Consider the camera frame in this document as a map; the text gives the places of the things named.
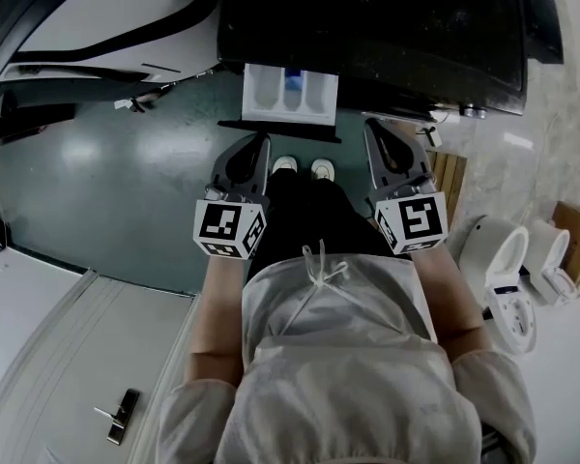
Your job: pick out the person's right forearm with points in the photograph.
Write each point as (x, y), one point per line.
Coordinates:
(449, 298)

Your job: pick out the wooden slat board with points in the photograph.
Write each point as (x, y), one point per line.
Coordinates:
(452, 182)

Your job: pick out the person's white top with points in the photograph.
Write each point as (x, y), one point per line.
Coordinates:
(343, 380)

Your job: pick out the person's white shoe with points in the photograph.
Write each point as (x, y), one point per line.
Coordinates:
(285, 164)
(323, 168)

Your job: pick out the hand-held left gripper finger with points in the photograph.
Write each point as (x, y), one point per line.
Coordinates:
(263, 177)
(222, 174)

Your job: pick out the person's black trousers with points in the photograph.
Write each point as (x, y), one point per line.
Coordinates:
(314, 220)

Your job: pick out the white door panel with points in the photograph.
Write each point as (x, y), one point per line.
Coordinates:
(101, 336)

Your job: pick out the white toilet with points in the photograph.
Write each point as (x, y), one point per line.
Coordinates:
(556, 254)
(505, 259)

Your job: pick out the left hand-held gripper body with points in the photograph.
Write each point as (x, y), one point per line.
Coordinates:
(222, 225)

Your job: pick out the white and black detergent drawer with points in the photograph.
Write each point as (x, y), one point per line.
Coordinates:
(270, 95)

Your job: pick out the person's left forearm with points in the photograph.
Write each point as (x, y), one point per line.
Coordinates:
(217, 317)

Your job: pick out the brown cardboard box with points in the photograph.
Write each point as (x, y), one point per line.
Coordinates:
(577, 230)

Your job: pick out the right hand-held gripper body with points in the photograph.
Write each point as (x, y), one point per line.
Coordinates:
(415, 220)

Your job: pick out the white and black machine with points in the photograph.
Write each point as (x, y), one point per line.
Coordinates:
(101, 17)

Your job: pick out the black washing machine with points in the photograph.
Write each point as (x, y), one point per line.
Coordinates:
(367, 17)

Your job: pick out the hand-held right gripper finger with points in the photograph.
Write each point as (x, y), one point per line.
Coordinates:
(379, 172)
(413, 162)

